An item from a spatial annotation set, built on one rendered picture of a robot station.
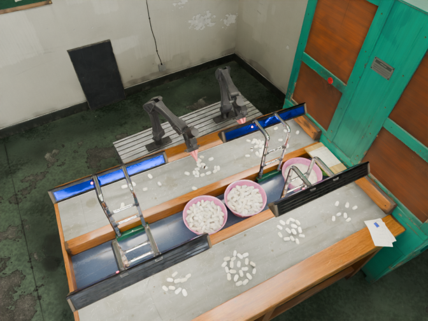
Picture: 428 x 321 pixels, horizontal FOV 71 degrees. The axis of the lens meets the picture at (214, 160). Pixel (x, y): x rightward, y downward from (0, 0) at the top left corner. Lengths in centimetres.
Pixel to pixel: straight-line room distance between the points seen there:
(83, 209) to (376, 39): 190
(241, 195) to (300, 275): 59
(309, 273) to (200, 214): 69
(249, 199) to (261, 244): 32
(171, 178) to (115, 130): 164
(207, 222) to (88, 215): 73
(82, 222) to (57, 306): 86
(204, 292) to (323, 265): 66
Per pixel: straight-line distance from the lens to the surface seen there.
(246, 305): 166
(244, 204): 192
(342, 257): 187
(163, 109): 200
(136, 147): 236
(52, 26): 343
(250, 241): 180
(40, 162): 352
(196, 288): 170
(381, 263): 251
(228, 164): 210
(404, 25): 176
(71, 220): 203
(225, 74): 228
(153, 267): 139
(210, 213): 187
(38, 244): 296
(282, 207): 153
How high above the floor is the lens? 236
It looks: 50 degrees down
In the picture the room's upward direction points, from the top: 1 degrees clockwise
